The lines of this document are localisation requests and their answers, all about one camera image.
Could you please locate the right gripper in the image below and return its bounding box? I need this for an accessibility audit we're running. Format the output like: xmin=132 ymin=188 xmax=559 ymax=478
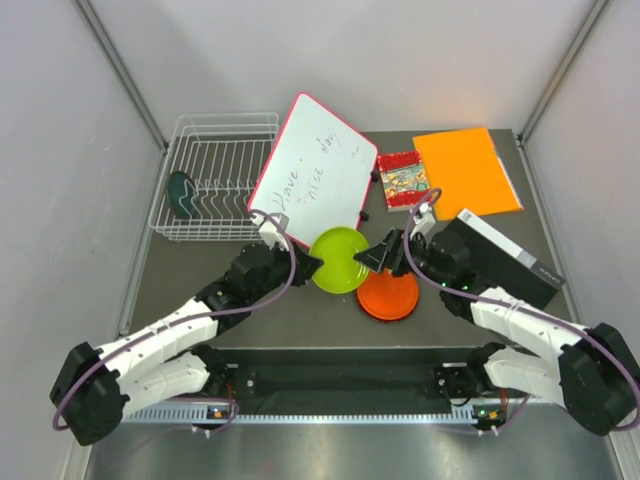
xmin=354 ymin=228 xmax=449 ymax=288

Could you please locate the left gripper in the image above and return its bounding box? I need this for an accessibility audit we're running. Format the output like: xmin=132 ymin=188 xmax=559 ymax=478
xmin=248 ymin=237 xmax=322 ymax=304

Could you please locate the lime green plate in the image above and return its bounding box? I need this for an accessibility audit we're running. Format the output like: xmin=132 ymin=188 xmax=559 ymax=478
xmin=309 ymin=227 xmax=369 ymax=295

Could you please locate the orange plate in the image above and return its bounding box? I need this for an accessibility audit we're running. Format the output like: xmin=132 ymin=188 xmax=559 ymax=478
xmin=356 ymin=271 xmax=420 ymax=323

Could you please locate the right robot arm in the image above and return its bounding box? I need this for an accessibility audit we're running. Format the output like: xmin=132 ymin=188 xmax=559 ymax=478
xmin=354 ymin=229 xmax=639 ymax=436

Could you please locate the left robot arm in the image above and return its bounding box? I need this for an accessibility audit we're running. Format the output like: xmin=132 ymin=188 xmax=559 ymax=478
xmin=49 ymin=243 xmax=323 ymax=446

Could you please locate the red patterned paperback book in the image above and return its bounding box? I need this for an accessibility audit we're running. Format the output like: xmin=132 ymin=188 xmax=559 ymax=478
xmin=377 ymin=150 xmax=431 ymax=212

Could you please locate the pink framed whiteboard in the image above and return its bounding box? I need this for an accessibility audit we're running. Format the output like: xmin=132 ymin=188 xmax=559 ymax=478
xmin=248 ymin=92 xmax=378 ymax=246

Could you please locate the orange folder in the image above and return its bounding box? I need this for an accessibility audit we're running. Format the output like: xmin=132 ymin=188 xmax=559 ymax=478
xmin=413 ymin=128 xmax=523 ymax=221

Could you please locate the black box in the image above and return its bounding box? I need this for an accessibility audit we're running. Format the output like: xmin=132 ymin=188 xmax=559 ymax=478
xmin=443 ymin=208 xmax=566 ymax=309

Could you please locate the dark green plate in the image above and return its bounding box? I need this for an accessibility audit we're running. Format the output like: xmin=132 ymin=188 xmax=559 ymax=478
xmin=167 ymin=171 xmax=197 ymax=220

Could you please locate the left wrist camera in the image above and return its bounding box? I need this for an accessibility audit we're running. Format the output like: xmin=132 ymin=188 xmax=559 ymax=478
xmin=249 ymin=210 xmax=289 ymax=251

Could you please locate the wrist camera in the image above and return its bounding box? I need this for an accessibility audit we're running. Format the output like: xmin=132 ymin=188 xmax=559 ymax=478
xmin=410 ymin=203 xmax=436 ymax=239
xmin=249 ymin=210 xmax=289 ymax=251

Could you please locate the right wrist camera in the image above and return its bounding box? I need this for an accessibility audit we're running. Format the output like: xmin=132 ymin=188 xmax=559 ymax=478
xmin=410 ymin=203 xmax=436 ymax=239

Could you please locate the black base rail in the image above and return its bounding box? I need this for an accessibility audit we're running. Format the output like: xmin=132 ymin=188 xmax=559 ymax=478
xmin=201 ymin=347 xmax=500 ymax=415

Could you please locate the white wire dish rack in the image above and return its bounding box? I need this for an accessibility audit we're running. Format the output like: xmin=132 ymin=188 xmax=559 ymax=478
xmin=148 ymin=112 xmax=279 ymax=242

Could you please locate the grey cable duct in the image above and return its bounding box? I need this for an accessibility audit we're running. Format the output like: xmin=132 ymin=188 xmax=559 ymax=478
xmin=123 ymin=402 xmax=506 ymax=425

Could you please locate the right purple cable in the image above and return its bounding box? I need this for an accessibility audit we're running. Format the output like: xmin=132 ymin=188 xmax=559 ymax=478
xmin=402 ymin=187 xmax=640 ymax=434

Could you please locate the purple cable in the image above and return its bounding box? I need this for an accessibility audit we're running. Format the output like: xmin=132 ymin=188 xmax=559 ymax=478
xmin=402 ymin=187 xmax=640 ymax=434
xmin=51 ymin=209 xmax=297 ymax=434

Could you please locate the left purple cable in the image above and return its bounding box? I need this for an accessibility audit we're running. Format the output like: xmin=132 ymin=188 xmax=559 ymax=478
xmin=51 ymin=209 xmax=297 ymax=434

